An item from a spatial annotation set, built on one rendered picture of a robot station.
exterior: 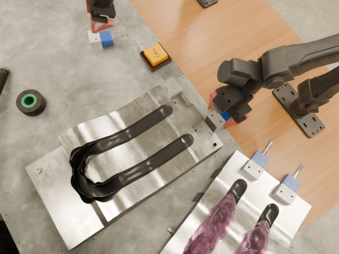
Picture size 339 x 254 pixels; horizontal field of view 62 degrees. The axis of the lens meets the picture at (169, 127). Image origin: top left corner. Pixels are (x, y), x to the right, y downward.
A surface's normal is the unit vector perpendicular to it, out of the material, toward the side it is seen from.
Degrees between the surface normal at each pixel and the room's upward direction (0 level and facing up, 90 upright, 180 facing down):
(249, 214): 23
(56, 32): 0
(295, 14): 0
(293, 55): 39
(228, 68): 67
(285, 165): 0
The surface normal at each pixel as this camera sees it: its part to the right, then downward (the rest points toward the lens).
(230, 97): 0.42, -0.54
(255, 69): 0.44, -0.27
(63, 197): 0.04, -0.31
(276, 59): -0.59, -0.26
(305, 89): -0.96, -0.11
